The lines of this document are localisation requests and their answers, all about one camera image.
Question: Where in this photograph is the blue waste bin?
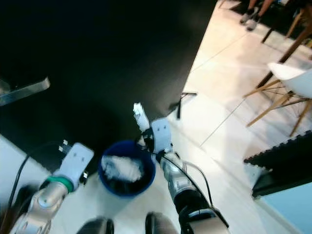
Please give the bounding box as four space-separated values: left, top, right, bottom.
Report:
97 140 157 198

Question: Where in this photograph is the dark wooden table leg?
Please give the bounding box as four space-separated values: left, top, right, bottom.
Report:
255 23 312 89

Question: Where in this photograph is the white chair with wooden legs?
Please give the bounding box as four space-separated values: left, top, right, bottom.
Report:
246 62 312 137

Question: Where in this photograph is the grey robot left leg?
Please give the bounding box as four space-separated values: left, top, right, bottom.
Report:
75 216 116 234

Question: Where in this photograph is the black foam puzzle mat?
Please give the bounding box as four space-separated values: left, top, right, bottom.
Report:
243 129 312 198

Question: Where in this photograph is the person in grey sneakers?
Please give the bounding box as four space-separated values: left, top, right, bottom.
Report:
238 0 276 33

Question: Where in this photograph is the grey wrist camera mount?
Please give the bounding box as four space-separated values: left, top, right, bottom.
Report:
58 142 95 184
151 118 173 155

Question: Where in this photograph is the black door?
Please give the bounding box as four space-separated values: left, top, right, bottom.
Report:
0 0 218 172

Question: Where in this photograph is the silver lever door handle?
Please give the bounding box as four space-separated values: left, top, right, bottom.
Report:
0 77 51 107

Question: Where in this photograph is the black door stop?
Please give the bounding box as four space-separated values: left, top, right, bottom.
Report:
175 91 198 120

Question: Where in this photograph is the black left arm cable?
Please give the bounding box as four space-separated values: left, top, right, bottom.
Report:
2 140 72 234

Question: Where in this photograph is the clear plastic wrapper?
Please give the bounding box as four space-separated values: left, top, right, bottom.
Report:
132 102 151 133

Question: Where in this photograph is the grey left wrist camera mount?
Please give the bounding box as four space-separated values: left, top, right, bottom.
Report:
58 142 95 184

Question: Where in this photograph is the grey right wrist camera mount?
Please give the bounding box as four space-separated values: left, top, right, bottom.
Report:
151 118 173 155

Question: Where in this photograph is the white crumpled rubbish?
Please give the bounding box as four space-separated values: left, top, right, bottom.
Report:
102 155 145 182

